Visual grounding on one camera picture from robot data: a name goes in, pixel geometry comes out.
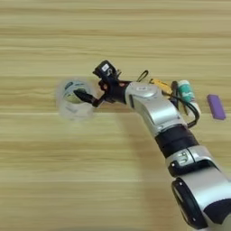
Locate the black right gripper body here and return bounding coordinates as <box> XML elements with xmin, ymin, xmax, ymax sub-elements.
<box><xmin>98</xmin><ymin>76</ymin><xmax>134</xmax><ymax>106</ymax></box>

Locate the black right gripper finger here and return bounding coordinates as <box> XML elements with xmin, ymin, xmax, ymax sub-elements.
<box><xmin>73</xmin><ymin>89</ymin><xmax>106</xmax><ymax>108</ymax></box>

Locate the clear tape roll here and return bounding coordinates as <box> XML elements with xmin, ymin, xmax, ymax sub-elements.
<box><xmin>55</xmin><ymin>78</ymin><xmax>97</xmax><ymax>121</ymax></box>

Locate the yellow black tape measure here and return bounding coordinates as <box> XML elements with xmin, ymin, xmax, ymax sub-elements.
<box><xmin>136</xmin><ymin>69</ymin><xmax>174</xmax><ymax>96</ymax></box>

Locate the purple eraser block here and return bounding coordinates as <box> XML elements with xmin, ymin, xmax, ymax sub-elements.
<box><xmin>207</xmin><ymin>94</ymin><xmax>227</xmax><ymax>121</ymax></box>

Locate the white green glue stick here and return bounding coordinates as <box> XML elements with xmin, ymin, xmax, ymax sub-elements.
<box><xmin>177</xmin><ymin>79</ymin><xmax>201</xmax><ymax>113</ymax></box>

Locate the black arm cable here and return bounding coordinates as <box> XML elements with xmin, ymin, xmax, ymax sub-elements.
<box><xmin>163</xmin><ymin>89</ymin><xmax>201</xmax><ymax>129</ymax></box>

